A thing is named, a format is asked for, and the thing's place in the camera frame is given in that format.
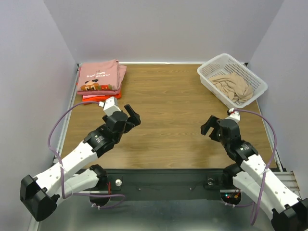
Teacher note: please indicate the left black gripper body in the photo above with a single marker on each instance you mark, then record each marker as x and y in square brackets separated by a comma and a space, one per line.
[130, 124]

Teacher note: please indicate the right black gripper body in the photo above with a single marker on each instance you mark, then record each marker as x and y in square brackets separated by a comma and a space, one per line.
[214, 128]

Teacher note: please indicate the beige t-shirt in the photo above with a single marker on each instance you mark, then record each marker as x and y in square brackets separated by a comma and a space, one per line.
[233, 86]

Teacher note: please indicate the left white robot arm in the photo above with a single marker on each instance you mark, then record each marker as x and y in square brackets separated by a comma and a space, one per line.
[42, 193]

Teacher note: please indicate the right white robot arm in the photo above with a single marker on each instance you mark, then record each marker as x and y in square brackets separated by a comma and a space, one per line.
[285, 209]

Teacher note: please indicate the orange folded t-shirt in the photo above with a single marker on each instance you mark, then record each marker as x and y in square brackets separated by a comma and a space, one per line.
[101, 99]

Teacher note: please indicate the light pink folded t-shirt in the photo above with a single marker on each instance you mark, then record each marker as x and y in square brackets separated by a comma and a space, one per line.
[92, 96]

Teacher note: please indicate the dark pink folded t-shirt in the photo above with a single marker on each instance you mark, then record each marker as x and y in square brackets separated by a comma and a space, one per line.
[99, 92]

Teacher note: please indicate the pink printed folded t-shirt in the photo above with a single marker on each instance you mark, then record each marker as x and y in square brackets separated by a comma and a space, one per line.
[107, 75]

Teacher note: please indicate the white plastic basket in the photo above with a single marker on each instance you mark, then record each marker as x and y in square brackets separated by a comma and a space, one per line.
[225, 64]

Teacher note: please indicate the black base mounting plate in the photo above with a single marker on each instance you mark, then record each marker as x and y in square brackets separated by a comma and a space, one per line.
[168, 184]

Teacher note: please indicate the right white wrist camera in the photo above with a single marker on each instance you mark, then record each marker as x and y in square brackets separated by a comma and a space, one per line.
[233, 115]

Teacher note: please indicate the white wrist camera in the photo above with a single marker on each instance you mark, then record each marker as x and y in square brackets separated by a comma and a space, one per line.
[233, 115]
[110, 106]

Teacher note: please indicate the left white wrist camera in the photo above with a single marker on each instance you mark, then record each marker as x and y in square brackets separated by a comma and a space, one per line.
[110, 106]

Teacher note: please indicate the aluminium frame rail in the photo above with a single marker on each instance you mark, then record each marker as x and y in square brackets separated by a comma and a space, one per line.
[288, 179]

